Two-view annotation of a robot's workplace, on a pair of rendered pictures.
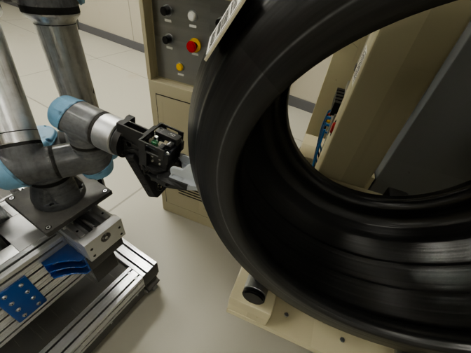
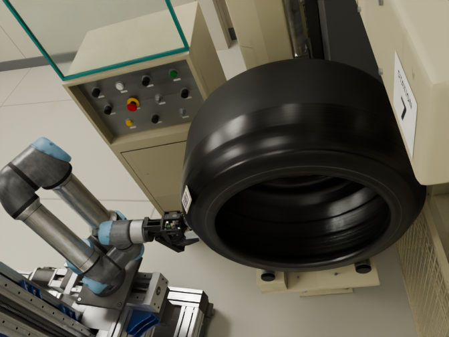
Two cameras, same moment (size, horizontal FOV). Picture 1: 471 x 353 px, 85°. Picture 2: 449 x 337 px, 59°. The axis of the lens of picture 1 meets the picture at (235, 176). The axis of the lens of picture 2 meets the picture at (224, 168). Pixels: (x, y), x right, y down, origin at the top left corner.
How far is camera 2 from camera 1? 0.75 m
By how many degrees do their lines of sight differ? 6
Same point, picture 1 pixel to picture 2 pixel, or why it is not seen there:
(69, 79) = (85, 206)
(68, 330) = not seen: outside the picture
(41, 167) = (111, 271)
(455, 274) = (370, 207)
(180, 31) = (115, 98)
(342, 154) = not seen: hidden behind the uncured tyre
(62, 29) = (69, 182)
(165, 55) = (111, 120)
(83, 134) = (126, 241)
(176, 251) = (213, 272)
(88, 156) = (131, 249)
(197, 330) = (267, 326)
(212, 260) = not seen: hidden behind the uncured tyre
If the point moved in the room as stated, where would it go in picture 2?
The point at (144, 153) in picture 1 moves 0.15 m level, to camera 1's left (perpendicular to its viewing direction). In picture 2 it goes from (166, 235) to (121, 251)
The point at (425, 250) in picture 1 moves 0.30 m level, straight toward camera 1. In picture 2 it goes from (357, 197) to (308, 276)
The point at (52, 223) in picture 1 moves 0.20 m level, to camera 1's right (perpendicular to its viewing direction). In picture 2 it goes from (120, 300) to (168, 283)
